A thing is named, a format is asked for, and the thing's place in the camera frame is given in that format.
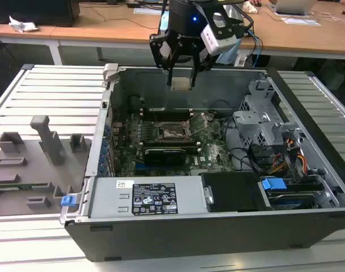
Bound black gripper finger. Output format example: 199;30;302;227
148;33;181;87
188;44;216;87

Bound silver CPU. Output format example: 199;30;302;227
170;76;194;92

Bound metal socket cover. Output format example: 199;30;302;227
185;112;211;134

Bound black RAM slot bank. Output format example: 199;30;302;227
142;139;200;155
139;108;193;122

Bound white paper sheet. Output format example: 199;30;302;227
134;7;164;15
281;15;322;27

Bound wooden desk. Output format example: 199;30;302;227
51;0;345;62
0;21;79;66

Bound white patterned cloth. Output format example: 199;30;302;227
242;0;259;14

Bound metal drive cage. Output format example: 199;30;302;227
233;79;305;150

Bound green motherboard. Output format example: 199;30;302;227
111;109;238;178

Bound small graphics card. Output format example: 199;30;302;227
143;146;188;168

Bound silver laptop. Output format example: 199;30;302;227
274;0;317;15

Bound black plastic shroud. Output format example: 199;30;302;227
202;172;272;213

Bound black rating label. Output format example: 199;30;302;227
131;182;178;215

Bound grey power supply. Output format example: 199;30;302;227
88;175;210;219

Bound blue disk carrier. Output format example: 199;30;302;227
261;177;287;196

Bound black monitor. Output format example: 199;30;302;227
0;0;81;28

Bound hard disk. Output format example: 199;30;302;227
267;191;323;210

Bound crumpled white paper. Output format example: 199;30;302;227
8;15;39;33

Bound black PC case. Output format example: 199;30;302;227
60;63;345;263

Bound blue case latch clip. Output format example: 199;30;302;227
60;194;76;207

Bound grey parts rack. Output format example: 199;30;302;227
0;114;93;216

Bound green RAM stick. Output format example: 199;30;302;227
0;182;50;190

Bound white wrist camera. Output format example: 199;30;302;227
200;24;238;56

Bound grey case latch handle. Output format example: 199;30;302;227
103;63;121;83

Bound blue cable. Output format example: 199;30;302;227
247;28;263;67

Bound black cable bundle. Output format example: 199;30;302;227
225;143;278;175

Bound silver metal handle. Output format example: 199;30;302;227
203;185;215;205

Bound yellow red power wires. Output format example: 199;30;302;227
270;137;308;175

